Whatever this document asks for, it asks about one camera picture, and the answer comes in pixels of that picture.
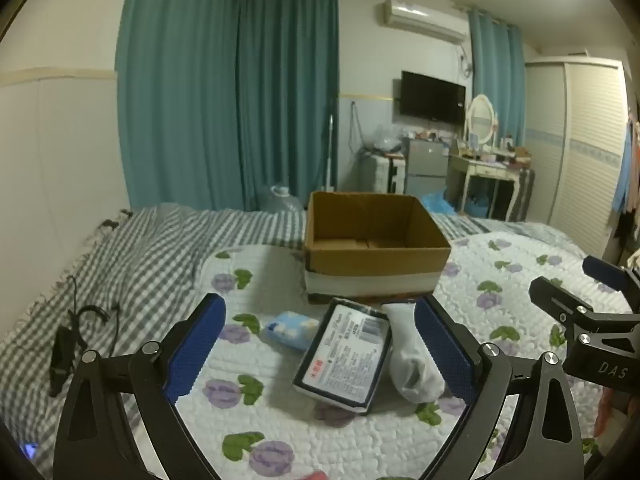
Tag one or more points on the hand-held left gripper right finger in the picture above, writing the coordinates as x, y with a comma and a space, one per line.
445, 355

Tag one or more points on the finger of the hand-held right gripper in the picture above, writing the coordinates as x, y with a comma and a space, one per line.
552, 297
607, 271

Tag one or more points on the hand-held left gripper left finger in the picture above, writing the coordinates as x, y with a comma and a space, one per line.
195, 347

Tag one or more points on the white sock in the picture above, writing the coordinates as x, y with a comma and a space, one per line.
407, 355

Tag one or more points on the light blue tissue packet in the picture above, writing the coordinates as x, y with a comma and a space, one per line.
290, 331

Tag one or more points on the black and white packet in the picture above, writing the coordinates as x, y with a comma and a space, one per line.
345, 360

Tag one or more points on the cardboard box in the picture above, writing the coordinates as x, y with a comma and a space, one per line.
375, 265

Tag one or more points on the hanging clothes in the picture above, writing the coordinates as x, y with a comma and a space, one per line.
629, 170

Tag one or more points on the white floral quilt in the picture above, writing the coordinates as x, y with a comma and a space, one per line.
280, 410

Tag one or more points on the grey checked bed sheet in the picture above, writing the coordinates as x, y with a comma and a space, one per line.
125, 265

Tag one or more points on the cream slatted wardrobe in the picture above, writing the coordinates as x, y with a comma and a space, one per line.
575, 150

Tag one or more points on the white dressing table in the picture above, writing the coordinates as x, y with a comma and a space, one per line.
487, 175

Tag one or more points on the blue plastic bag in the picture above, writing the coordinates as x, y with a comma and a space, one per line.
439, 202

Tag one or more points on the clear water jug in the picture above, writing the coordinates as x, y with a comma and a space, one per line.
280, 201

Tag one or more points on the grey mini fridge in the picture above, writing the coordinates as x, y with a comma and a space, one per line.
425, 165

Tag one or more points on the white suitcase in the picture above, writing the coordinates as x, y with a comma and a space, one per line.
387, 174

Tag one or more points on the oval white vanity mirror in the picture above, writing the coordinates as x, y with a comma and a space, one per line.
482, 119

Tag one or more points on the narrow teal curtain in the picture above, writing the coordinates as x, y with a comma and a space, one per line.
497, 85

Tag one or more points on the clear plastic bag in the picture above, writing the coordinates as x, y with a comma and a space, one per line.
386, 139

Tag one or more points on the wide teal curtain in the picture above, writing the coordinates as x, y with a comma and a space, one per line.
225, 90

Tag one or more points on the white air conditioner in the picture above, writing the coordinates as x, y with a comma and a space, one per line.
425, 19

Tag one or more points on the black wall television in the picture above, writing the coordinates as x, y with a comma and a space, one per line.
432, 96

